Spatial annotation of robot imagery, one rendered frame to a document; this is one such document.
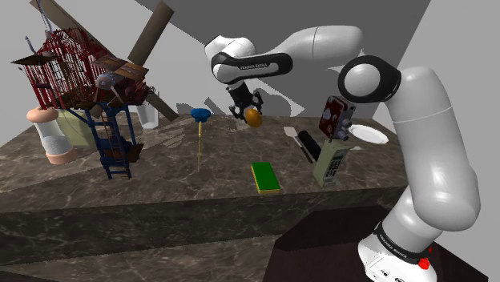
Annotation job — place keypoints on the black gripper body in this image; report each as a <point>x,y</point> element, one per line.
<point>243,97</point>

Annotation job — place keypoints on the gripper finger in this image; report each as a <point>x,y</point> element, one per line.
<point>236,113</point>
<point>259,102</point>

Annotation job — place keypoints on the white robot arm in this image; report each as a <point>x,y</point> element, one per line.
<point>425,156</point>

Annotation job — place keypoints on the orange-brown egg-shaped object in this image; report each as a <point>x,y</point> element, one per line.
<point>254,118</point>

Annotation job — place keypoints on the blue-headed yellow stick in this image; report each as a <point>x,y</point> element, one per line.
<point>200,114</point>

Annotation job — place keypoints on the green and yellow sponge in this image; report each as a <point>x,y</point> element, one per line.
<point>266,176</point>

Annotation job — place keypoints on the white cup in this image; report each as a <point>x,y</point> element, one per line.
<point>149,116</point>

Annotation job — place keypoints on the pale green handset phone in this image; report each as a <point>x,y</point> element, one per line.
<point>330,164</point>

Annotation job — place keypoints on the white plate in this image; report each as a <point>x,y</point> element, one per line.
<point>369,134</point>

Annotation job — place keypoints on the dark robot stand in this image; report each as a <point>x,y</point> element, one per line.
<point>320,242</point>

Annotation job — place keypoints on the pale green box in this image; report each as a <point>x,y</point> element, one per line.
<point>75,132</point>

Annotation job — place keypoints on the red and blue windmill model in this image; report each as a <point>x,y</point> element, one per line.
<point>78,70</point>

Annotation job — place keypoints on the pink and white spool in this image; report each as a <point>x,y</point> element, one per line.
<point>52,140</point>

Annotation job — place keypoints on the red patterned camera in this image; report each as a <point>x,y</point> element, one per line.
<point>334,117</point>

